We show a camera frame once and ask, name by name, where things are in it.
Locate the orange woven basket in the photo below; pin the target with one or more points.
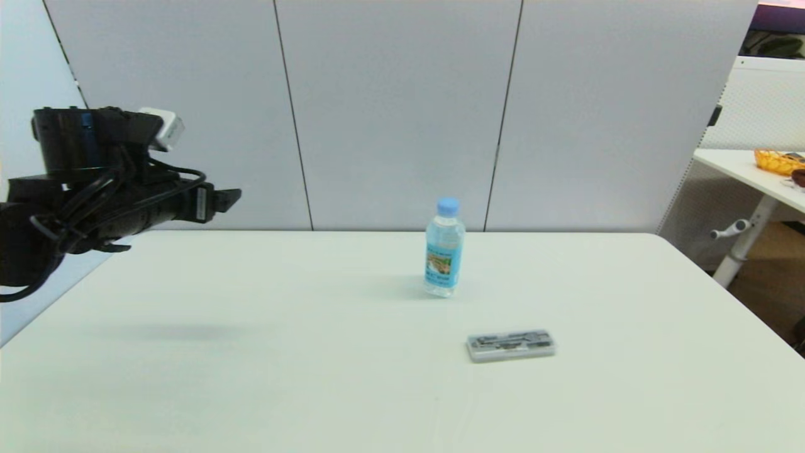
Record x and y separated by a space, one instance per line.
778 161

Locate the clear plastic tool case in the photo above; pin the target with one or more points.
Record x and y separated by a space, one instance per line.
510 345

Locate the white perforated partition panel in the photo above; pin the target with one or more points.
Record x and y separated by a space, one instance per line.
755 100

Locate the small dark brown object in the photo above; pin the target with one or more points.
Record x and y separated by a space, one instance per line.
799 178

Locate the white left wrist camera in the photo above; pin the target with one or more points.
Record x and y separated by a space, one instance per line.
166 129

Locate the clear bottle blue label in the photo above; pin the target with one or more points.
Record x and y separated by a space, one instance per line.
444 251

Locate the green potted plant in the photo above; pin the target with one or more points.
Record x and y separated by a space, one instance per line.
780 45

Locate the black clip on panel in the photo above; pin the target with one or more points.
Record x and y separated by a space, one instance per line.
715 115

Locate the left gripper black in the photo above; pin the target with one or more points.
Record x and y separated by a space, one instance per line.
69 141

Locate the white height-adjustable desk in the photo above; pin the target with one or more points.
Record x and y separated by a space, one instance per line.
736 165

